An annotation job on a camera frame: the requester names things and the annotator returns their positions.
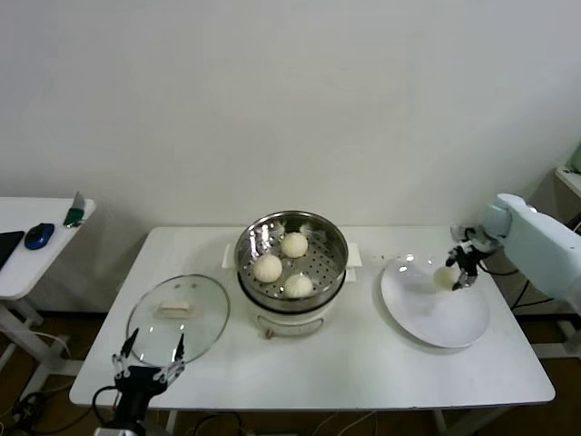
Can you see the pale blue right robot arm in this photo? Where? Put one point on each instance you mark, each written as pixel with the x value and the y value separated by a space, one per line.
pixel 540 245

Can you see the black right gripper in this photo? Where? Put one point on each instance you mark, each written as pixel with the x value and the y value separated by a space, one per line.
pixel 467 263

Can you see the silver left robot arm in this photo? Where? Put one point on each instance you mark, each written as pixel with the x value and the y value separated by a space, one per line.
pixel 122 431

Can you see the pale green round object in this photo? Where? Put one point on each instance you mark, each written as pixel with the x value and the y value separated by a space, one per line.
pixel 576 159

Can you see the white right wrist adapter box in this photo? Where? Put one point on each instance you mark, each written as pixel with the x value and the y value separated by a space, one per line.
pixel 481 240

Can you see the white metal frame base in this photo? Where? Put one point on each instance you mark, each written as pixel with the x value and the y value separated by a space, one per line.
pixel 567 352

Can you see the white steamed baozi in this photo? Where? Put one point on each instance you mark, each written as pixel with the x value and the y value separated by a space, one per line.
pixel 294 245
pixel 268 268
pixel 298 286
pixel 444 278

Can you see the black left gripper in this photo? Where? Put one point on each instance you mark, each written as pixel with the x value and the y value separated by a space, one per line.
pixel 136 388

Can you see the white electric cooker pot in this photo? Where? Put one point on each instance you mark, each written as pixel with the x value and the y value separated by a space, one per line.
pixel 295 324

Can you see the white side table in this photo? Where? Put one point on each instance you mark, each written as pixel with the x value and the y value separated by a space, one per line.
pixel 38 272

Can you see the white round plate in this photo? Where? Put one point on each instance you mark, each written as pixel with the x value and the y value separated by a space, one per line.
pixel 436 318

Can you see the blue computer mouse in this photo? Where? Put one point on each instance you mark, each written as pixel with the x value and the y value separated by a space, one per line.
pixel 39 236

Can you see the green utility knife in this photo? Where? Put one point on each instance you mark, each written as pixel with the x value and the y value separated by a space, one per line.
pixel 73 214

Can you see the white shelf table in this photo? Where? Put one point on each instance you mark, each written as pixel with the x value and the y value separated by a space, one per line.
pixel 569 181

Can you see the stainless steel steamer basket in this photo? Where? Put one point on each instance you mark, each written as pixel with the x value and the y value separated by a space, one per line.
pixel 318 268

